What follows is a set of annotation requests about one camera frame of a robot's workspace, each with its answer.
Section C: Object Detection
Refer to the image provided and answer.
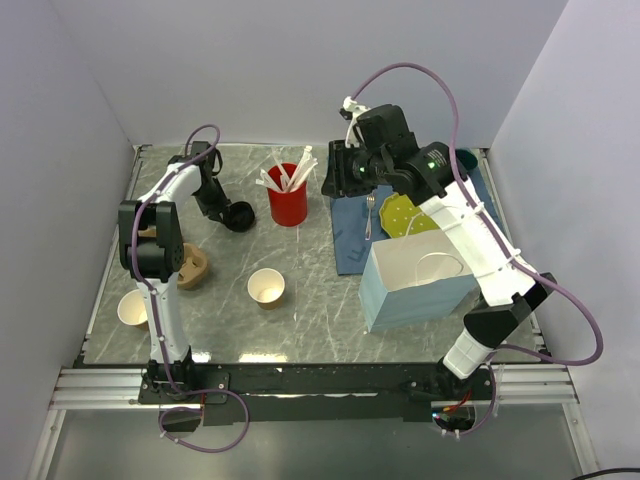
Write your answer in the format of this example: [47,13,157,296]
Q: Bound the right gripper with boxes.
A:
[319,139,391,199]

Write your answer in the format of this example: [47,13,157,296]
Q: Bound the black cup lid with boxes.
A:
[224,201,255,233]

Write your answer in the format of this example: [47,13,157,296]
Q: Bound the brown paper cup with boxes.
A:
[117,290,149,330]
[247,268,286,310]

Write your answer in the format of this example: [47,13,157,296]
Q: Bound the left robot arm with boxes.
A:
[118,141,255,402]

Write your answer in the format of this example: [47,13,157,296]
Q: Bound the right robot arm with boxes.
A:
[321,98,552,399]

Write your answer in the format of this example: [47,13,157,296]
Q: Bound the white wrapped straws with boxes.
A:
[255,145,318,193]

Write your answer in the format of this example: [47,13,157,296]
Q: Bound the silver fork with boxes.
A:
[364,193,376,241]

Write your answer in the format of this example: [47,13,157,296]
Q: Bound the blue letter-print cloth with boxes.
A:
[330,149,503,275]

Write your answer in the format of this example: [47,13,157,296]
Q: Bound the red straw holder cup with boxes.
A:
[267,182,307,227]

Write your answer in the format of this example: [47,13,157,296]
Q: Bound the cardboard cup carrier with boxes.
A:
[132,227,209,296]

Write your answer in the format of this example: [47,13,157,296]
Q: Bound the yellow dotted plate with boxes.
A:
[379,193,439,238]

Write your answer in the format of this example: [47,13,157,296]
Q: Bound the light blue paper bag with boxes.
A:
[358,230,478,333]

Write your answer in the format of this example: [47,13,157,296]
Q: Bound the dark green mug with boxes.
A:
[456,149,478,171]

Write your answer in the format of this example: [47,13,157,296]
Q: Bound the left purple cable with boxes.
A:
[132,124,221,396]

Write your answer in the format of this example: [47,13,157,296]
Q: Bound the purple cable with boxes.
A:
[349,62,605,436]
[132,124,221,396]

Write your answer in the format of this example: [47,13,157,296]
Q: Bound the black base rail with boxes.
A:
[138,361,495,426]

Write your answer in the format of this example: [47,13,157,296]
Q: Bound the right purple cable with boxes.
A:
[349,62,605,436]

